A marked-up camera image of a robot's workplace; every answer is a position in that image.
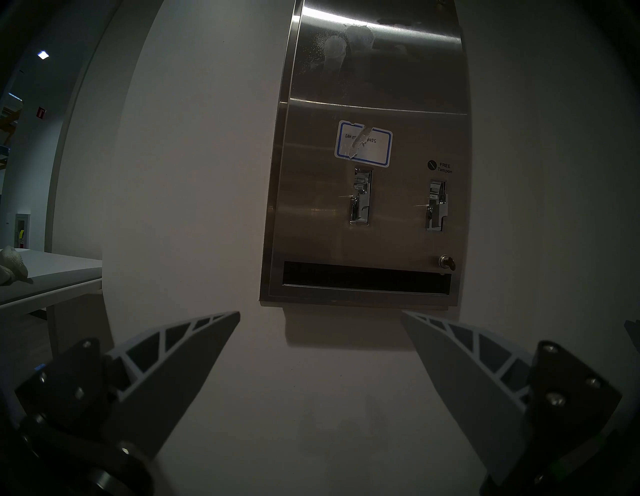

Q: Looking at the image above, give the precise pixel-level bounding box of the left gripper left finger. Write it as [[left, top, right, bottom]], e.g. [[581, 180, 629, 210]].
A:
[[15, 311, 241, 461]]

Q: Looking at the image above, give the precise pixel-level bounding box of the fire extinguisher wall cabinet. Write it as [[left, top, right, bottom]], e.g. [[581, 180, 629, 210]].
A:
[[14, 212, 32, 249]]

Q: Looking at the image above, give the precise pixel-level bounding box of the white table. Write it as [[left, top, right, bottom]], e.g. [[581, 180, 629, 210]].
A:
[[0, 248, 113, 361]]

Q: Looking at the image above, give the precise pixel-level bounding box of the stainless steel wall dispenser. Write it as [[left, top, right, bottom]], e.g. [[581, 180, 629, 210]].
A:
[[259, 0, 471, 308]]

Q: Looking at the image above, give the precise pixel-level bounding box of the white blue-bordered label sticker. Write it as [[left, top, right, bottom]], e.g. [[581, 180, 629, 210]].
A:
[[334, 120, 394, 167]]

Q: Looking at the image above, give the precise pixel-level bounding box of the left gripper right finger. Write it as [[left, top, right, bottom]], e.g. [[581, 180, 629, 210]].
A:
[[400, 310, 623, 496]]

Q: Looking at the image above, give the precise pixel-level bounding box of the orange warehouse rack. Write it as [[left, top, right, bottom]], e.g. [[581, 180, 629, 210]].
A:
[[0, 92, 23, 151]]

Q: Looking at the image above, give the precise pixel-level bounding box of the chrome dispenser lever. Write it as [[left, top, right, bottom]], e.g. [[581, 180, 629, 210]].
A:
[[425, 180, 448, 232], [348, 167, 374, 226]]

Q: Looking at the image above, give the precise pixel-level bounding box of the crumpled white cloth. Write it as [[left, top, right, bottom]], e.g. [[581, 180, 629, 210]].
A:
[[0, 245, 30, 287]]

